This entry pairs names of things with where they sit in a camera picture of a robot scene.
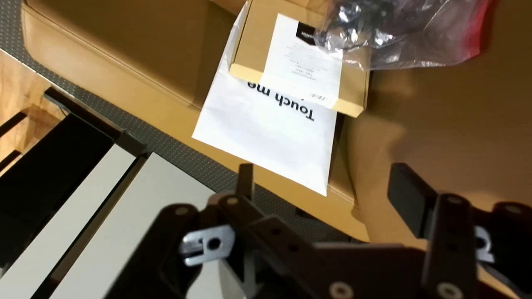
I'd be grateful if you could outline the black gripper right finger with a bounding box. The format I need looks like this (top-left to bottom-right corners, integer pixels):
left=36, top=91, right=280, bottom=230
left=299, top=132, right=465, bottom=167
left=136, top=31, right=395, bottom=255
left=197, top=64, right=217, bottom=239
left=385, top=160, right=488, bottom=299

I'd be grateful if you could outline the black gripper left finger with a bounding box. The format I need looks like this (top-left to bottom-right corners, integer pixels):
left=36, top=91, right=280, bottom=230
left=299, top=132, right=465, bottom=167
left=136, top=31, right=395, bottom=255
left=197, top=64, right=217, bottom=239
left=106, top=160, right=289, bottom=299

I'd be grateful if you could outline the clear red-strip plastic packet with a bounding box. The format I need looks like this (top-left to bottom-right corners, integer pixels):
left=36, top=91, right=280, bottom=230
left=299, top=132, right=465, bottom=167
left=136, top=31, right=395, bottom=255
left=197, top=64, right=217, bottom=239
left=322, top=0, right=498, bottom=71

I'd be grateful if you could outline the small labelled cardboard box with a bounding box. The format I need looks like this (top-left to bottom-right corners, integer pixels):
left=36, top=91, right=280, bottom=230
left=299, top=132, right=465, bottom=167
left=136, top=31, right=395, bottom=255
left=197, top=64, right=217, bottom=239
left=227, top=0, right=372, bottom=119

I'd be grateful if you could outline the black framed white panel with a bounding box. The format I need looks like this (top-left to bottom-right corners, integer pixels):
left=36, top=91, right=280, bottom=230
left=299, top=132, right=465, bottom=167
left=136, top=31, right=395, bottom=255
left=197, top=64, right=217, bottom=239
left=0, top=86, right=247, bottom=299

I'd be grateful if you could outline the wooden side table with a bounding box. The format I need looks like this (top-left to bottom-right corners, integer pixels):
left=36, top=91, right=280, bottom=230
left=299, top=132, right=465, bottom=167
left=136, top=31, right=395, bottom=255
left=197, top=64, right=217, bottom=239
left=0, top=51, right=71, bottom=172

